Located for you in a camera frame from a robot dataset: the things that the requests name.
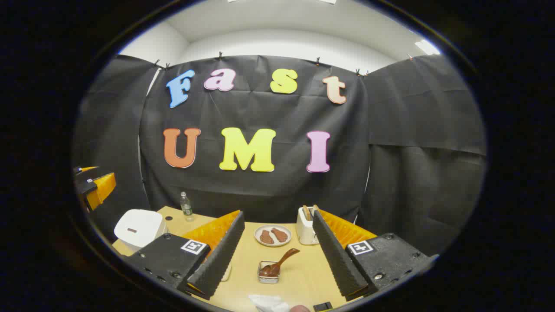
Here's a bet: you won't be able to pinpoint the brown wooden spoon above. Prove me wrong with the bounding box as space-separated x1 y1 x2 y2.
259 248 300 278

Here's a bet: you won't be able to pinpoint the clear glass chopstick holder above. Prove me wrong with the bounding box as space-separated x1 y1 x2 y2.
258 261 281 285

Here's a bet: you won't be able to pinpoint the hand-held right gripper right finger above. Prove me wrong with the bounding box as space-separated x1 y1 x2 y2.
312 205 435 303

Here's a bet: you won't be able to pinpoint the white rice cooker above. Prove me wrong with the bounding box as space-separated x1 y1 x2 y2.
114 209 169 252

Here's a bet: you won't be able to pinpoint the ceiling light panel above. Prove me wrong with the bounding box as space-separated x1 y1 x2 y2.
414 40 441 56

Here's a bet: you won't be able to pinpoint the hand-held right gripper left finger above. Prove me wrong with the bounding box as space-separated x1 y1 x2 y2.
123 210 246 301

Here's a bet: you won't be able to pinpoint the cream toaster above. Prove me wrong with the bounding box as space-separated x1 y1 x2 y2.
296 208 320 246

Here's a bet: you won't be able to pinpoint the white crumpled tissue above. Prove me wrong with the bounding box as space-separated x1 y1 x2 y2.
249 295 289 312

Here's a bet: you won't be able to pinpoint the white round plate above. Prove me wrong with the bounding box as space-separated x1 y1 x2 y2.
254 224 292 247

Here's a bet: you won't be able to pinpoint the clear plastic water bottle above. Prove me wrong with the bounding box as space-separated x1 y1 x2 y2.
180 192 193 221

